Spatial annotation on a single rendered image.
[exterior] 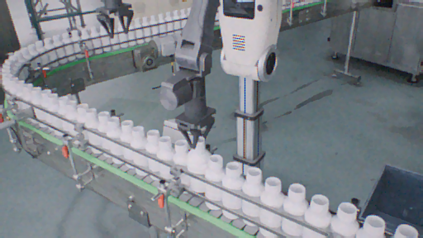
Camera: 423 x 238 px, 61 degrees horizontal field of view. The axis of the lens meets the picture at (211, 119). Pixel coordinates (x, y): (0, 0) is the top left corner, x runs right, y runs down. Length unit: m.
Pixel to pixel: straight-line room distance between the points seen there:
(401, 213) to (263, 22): 0.86
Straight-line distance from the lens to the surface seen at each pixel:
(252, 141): 1.69
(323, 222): 0.86
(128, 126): 1.16
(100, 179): 1.38
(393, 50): 4.59
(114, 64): 2.46
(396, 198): 1.46
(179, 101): 0.82
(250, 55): 1.46
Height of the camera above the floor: 1.73
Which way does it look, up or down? 29 degrees down
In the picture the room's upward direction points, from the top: 3 degrees counter-clockwise
